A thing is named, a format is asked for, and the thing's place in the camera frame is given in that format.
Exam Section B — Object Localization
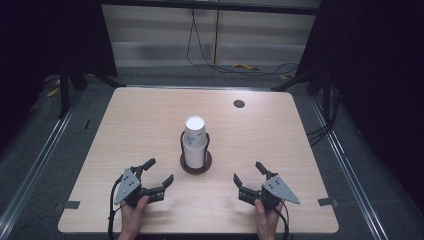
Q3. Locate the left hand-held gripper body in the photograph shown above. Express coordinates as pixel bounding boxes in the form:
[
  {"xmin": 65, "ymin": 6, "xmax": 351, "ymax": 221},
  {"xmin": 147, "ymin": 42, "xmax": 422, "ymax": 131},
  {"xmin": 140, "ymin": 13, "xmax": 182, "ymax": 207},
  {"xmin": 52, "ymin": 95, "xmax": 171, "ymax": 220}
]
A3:
[{"xmin": 113, "ymin": 165, "xmax": 167, "ymax": 209}]

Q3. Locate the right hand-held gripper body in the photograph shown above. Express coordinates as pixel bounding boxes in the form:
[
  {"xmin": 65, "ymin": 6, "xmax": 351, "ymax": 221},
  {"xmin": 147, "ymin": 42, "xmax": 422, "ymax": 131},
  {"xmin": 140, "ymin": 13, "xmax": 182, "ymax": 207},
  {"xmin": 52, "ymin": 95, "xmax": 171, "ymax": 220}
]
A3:
[{"xmin": 238, "ymin": 170, "xmax": 301, "ymax": 212}]

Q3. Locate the black wire cup holder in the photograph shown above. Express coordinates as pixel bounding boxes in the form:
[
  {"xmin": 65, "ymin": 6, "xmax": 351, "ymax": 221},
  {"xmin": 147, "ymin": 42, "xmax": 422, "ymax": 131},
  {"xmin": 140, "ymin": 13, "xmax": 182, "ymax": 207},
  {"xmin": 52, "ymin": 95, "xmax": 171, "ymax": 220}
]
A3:
[{"xmin": 179, "ymin": 130, "xmax": 213, "ymax": 175}]

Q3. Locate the white floral paper cup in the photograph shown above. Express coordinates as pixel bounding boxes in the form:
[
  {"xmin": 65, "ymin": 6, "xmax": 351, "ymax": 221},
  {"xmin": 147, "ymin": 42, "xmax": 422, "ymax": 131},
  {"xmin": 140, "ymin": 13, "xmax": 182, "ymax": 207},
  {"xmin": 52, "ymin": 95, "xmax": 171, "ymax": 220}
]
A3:
[{"xmin": 184, "ymin": 115, "xmax": 208, "ymax": 149}]

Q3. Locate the person's left hand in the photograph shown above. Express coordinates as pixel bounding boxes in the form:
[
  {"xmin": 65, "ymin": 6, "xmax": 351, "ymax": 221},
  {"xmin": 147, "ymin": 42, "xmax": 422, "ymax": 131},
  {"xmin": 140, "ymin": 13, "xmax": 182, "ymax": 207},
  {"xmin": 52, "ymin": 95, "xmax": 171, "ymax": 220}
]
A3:
[{"xmin": 118, "ymin": 195, "xmax": 150, "ymax": 236}]

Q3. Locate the person's right hand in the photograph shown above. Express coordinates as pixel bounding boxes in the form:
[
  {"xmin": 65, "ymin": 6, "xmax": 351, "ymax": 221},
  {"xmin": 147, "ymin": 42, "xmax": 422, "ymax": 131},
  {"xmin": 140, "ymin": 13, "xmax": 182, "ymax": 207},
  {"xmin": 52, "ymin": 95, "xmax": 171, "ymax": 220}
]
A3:
[{"xmin": 254, "ymin": 199, "xmax": 284, "ymax": 236}]

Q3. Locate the grey tape piece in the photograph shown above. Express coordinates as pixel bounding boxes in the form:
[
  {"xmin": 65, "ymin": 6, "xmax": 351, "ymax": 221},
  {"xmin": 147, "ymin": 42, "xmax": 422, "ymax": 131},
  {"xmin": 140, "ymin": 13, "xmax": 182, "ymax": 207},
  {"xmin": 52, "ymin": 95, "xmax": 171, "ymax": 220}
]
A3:
[
  {"xmin": 317, "ymin": 197, "xmax": 340, "ymax": 207},
  {"xmin": 54, "ymin": 200, "xmax": 81, "ymax": 211}
]

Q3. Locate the black metal stand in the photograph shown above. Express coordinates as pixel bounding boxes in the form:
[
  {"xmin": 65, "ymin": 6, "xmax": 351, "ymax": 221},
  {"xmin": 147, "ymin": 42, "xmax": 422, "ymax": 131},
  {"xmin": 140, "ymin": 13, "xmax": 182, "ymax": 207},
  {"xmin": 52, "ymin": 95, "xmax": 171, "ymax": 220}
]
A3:
[
  {"xmin": 270, "ymin": 65, "xmax": 333, "ymax": 125},
  {"xmin": 58, "ymin": 63, "xmax": 125, "ymax": 120}
]

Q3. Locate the dark curtain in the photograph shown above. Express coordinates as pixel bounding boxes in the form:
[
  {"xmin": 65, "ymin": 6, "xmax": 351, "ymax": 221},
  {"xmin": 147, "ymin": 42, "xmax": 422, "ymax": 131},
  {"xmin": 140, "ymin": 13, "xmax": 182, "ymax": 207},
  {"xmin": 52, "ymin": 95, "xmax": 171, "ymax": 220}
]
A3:
[
  {"xmin": 0, "ymin": 0, "xmax": 118, "ymax": 153},
  {"xmin": 295, "ymin": 0, "xmax": 424, "ymax": 209}
]

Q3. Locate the black overhead beam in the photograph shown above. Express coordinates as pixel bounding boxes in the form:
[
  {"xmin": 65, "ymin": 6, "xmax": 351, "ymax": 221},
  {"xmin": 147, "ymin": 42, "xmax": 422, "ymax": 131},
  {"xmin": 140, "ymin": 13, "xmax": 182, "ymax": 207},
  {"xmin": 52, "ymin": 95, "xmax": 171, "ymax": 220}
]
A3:
[{"xmin": 99, "ymin": 0, "xmax": 322, "ymax": 16}]

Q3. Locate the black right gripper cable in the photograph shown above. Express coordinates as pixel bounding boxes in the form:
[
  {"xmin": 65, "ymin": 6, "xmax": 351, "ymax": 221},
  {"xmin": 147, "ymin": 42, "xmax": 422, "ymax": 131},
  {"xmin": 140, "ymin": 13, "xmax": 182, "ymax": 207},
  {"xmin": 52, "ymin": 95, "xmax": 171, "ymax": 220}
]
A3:
[{"xmin": 272, "ymin": 199, "xmax": 291, "ymax": 240}]

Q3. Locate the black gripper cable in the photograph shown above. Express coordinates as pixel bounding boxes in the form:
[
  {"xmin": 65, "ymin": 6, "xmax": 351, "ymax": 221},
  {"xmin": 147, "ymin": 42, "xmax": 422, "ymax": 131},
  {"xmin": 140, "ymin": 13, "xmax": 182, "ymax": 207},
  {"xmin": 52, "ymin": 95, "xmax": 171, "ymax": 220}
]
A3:
[
  {"xmin": 272, "ymin": 199, "xmax": 291, "ymax": 240},
  {"xmin": 107, "ymin": 174, "xmax": 126, "ymax": 240}
]

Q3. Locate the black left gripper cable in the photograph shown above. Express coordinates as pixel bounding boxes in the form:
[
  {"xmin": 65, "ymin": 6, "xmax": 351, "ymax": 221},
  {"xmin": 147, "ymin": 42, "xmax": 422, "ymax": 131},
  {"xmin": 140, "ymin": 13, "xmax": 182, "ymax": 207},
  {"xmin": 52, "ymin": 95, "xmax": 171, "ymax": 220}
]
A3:
[{"xmin": 107, "ymin": 174, "xmax": 126, "ymax": 240}]

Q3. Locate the metal floor rail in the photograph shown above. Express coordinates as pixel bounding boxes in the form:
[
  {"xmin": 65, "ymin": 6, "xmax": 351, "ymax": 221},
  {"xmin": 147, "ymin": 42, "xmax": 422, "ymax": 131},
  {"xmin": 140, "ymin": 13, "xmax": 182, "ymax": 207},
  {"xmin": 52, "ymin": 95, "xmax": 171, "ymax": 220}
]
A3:
[
  {"xmin": 309, "ymin": 95, "xmax": 390, "ymax": 240},
  {"xmin": 0, "ymin": 92, "xmax": 85, "ymax": 232}
]

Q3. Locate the black cable bundle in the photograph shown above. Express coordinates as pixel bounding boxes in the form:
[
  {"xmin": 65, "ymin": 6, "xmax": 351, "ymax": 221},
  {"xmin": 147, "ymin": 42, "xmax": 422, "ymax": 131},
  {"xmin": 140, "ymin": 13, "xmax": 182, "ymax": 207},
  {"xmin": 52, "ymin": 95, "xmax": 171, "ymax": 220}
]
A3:
[{"xmin": 306, "ymin": 85, "xmax": 342, "ymax": 147}]

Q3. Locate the black hanging cable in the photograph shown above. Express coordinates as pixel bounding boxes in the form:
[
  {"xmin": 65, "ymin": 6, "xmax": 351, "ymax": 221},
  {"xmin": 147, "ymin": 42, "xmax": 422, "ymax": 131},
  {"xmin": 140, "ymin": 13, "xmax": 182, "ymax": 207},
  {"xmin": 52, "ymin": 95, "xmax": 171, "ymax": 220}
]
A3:
[{"xmin": 186, "ymin": 8, "xmax": 300, "ymax": 77}]

